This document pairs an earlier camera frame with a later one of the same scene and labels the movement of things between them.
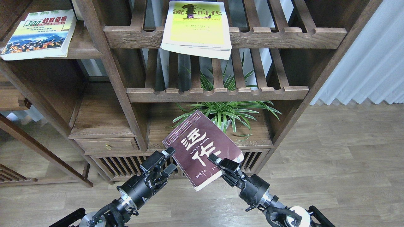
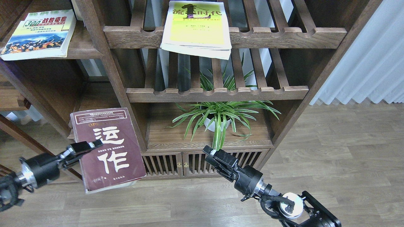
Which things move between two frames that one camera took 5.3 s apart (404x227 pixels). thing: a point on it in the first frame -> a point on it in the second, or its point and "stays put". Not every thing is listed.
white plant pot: [223, 125] stays put
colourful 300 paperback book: [42, 35] stays put
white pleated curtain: [373, 68] stays put
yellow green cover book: [198, 27] stays put
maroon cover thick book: [194, 140] -> [118, 162]
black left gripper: [139, 188] -> [38, 171]
